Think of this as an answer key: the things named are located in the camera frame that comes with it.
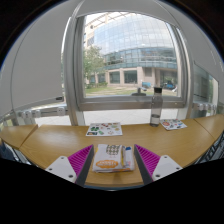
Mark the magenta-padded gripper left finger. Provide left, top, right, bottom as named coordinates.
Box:
left=45, top=144, right=95, bottom=187

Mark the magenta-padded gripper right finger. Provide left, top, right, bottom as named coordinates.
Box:
left=133, top=144, right=183, bottom=187

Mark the white cartoon-print towel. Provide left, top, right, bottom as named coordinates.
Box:
left=91, top=143, right=136, bottom=174

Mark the small colourful sticker sheet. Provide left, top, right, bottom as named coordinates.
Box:
left=159, top=118, right=188, bottom=131

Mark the large colourful sticker sheet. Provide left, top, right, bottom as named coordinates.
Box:
left=85, top=121, right=124, bottom=138

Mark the clear water bottle black cap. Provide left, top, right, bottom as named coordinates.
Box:
left=149, top=87, right=164, bottom=128

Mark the grey framed window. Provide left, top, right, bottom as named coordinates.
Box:
left=63, top=6, right=196, bottom=113

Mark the white wall trunking with sockets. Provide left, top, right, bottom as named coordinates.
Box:
left=191, top=101, right=224, bottom=116
left=0, top=103, right=69, bottom=126

